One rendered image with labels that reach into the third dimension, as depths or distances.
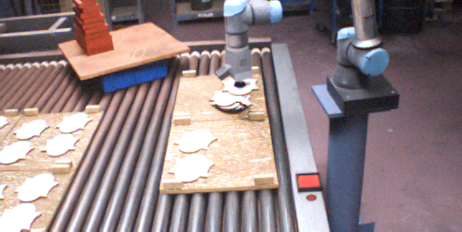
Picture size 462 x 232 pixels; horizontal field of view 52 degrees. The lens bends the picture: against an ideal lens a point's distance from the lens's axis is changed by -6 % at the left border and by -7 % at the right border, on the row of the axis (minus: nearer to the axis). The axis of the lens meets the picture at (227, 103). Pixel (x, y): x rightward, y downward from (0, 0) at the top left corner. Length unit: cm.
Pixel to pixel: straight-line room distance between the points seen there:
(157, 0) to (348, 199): 479
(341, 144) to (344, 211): 36
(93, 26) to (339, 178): 128
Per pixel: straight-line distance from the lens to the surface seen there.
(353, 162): 223
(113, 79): 220
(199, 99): 201
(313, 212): 142
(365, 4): 182
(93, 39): 232
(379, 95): 203
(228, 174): 154
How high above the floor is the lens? 181
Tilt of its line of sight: 27 degrees down
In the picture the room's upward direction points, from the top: 4 degrees counter-clockwise
